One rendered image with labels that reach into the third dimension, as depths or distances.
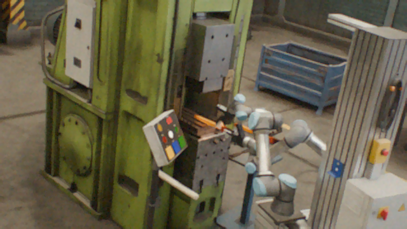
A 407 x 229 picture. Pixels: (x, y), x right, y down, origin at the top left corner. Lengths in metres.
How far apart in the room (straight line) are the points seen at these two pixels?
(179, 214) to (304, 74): 3.95
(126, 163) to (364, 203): 2.06
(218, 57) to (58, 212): 1.90
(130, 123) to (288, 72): 4.09
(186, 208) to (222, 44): 1.33
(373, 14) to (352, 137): 8.93
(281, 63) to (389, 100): 5.05
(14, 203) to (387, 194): 3.08
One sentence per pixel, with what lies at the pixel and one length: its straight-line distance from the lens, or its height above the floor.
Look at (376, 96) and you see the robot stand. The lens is 3.02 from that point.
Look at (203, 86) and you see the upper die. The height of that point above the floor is 1.32.
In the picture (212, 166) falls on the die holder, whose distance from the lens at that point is 4.28.
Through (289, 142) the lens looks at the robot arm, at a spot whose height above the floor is 1.16.
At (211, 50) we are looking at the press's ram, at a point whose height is 1.59.
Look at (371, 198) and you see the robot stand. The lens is 3.04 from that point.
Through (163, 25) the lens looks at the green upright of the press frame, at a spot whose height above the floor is 1.75.
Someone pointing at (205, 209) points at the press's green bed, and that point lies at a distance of 4.56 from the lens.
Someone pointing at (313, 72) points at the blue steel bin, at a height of 0.55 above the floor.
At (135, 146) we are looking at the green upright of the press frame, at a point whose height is 0.73.
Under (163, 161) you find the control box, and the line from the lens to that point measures 3.54.
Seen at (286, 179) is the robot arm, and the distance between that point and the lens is 3.39.
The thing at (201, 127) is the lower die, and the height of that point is 0.98.
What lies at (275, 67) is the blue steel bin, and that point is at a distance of 8.06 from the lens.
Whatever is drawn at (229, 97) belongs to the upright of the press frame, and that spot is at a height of 1.11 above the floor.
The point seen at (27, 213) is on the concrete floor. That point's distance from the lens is 4.78.
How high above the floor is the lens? 2.56
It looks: 21 degrees down
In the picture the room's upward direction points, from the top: 8 degrees clockwise
